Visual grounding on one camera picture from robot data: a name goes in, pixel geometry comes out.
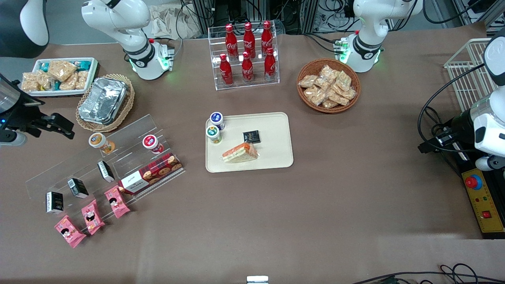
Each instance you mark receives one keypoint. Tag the beige plastic tray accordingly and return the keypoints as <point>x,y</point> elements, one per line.
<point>272,130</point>

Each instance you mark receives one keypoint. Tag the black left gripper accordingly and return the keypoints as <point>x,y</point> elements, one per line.
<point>459,126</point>

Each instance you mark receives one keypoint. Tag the clear bag of crackers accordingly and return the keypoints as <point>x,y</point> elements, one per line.
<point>81,79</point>
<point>29,82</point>
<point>44,80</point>
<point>61,70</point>
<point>69,83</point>

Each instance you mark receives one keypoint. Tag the clear acrylic stepped shelf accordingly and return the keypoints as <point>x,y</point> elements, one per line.
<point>130,130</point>

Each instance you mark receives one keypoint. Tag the yellow emergency stop box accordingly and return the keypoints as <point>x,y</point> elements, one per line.
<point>483,201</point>

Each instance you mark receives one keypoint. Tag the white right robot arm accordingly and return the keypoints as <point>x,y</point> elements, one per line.
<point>118,19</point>

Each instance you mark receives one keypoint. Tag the red lid cup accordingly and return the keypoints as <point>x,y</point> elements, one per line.
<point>152,143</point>

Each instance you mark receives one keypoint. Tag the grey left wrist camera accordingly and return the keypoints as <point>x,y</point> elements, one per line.
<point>489,163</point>

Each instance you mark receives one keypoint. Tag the black square snack packet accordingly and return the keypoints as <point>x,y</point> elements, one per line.
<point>251,136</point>

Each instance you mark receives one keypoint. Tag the round wicker basket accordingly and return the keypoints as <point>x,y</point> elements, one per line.
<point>309,68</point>

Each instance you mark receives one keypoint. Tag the green lid cup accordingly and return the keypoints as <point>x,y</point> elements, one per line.
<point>213,134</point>

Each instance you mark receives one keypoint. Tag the blue lid cup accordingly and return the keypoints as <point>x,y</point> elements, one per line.
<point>217,119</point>

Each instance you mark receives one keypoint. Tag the oval wicker basket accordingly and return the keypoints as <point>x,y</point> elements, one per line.
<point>98,127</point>

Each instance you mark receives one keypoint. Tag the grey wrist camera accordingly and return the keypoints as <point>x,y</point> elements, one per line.
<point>489,163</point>
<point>14,139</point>

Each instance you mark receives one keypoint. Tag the red plaid cookie box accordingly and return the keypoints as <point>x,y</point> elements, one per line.
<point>152,173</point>

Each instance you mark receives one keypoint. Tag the small white box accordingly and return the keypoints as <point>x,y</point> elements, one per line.
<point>257,280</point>

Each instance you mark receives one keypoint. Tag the clear bag of biscuits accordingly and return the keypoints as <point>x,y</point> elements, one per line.
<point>343,80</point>
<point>329,104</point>
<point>349,94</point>
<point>307,81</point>
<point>337,97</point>
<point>315,95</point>
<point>328,73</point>

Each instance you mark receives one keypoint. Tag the beige crumpled cloth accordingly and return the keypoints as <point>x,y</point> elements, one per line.
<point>169,23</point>

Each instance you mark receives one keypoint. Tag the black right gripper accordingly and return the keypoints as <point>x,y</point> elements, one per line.
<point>20,114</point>

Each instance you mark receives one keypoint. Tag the triangle sandwich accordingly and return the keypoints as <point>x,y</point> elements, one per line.
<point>238,154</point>

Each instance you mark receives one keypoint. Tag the orange lid cup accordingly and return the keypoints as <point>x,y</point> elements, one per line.
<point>100,142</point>

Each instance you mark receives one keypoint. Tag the teal snack packet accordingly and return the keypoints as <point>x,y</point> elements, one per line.
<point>43,66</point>
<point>84,64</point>

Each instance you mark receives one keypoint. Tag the clear acrylic bottle rack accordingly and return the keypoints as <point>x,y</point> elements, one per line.
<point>244,86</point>

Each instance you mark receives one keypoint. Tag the small black white carton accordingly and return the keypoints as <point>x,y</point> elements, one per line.
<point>105,171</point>
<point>54,202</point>
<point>77,187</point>

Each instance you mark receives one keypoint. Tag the pink snack packet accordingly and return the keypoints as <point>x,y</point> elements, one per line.
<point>116,202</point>
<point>92,216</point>
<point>69,231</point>

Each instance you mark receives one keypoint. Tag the red cola bottle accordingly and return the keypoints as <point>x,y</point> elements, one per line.
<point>270,65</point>
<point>247,69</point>
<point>249,37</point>
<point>267,36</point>
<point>226,71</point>
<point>231,39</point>

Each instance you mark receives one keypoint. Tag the white rectangular plastic bin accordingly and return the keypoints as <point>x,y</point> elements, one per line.
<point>63,93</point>

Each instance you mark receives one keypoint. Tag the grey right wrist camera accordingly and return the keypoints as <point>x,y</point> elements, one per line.
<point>14,139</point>

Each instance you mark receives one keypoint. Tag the brown table cover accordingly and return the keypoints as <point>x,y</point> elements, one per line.
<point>315,221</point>

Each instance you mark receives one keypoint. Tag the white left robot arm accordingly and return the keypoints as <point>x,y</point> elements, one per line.
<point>369,23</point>

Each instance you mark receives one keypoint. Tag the stacked aluminium foil trays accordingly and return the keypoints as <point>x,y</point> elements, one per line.
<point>102,100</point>

